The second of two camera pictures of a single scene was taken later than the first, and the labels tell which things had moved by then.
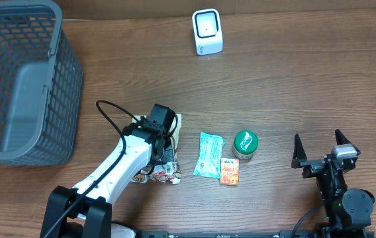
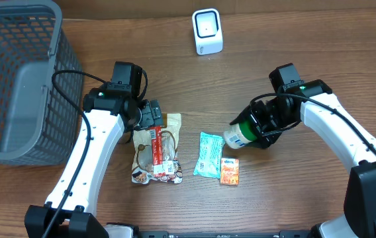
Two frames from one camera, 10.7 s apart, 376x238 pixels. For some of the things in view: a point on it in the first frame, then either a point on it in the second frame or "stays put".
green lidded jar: x=245 y=143 to x=239 y=135
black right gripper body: x=314 y=166 to x=266 y=118
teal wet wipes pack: x=208 y=164 stays put
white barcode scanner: x=208 y=30 stays put
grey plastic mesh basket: x=29 y=83 stays put
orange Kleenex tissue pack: x=230 y=168 stays put
